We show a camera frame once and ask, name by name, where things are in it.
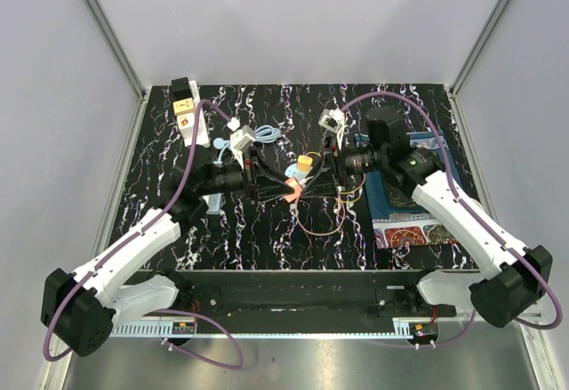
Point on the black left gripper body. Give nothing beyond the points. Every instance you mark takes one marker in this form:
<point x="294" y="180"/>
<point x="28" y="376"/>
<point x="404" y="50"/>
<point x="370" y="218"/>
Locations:
<point x="227" y="179"/>

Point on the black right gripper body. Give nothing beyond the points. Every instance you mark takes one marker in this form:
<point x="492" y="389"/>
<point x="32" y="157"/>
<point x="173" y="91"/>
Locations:
<point x="363" y="159"/>

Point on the pink USB charger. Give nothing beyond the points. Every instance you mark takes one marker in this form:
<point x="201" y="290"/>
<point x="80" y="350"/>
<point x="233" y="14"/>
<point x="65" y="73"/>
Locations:
<point x="296" y="188"/>

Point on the round light blue socket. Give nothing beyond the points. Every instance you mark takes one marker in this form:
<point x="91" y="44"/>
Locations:
<point x="292" y="171"/>

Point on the light blue power strip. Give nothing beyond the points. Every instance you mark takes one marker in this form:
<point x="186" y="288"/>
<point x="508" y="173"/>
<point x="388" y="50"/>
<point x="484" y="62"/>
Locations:
<point x="214" y="203"/>

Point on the yellow USB charger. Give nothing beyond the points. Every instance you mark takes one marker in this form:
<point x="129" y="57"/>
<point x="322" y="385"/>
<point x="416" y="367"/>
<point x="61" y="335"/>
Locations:
<point x="304" y="163"/>

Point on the white cube socket adapter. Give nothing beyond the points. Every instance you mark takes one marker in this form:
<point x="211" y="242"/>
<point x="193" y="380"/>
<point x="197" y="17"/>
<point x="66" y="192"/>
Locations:
<point x="186" y="122"/>

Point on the beige travel adapter cube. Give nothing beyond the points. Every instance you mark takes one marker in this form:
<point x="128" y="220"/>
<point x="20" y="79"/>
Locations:
<point x="183" y="106"/>

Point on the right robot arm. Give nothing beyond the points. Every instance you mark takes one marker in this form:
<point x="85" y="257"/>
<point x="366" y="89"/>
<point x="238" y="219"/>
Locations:
<point x="510" y="276"/>

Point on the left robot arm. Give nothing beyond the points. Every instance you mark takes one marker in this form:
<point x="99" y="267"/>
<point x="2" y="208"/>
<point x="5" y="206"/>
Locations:
<point x="84" y="306"/>

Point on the blue patterned placemat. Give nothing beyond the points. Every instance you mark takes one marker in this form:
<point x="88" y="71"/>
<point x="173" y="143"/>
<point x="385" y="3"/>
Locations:
<point x="399" y="222"/>

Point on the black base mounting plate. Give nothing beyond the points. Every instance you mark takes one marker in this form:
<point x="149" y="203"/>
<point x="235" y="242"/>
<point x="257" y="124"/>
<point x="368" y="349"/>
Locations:
<point x="219" y="292"/>

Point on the aluminium frame post left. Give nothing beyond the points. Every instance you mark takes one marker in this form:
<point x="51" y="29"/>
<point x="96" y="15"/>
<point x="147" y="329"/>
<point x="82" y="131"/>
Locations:
<point x="101" y="21"/>

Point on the aluminium frame post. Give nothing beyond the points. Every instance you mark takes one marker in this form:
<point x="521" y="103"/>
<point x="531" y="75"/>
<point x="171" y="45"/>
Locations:
<point x="101" y="21"/>
<point x="485" y="36"/>

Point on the aluminium frame post right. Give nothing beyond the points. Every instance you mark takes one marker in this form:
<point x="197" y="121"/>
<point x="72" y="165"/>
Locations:
<point x="485" y="36"/>

